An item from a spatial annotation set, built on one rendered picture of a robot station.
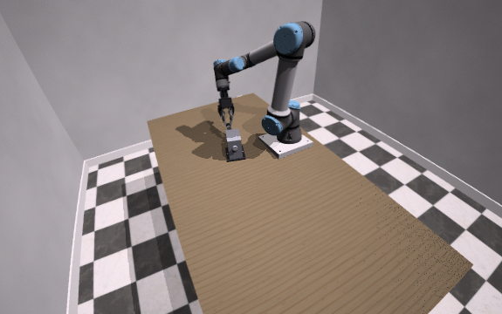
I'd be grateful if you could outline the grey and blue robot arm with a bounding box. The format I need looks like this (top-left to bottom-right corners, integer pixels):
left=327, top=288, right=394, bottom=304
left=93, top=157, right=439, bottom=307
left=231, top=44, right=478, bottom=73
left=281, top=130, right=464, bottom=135
left=214, top=21, right=315, bottom=144

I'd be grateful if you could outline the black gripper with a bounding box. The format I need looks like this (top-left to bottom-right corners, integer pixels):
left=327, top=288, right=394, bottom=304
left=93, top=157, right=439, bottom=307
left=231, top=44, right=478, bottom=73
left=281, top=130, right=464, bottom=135
left=217, top=86, right=235, bottom=126

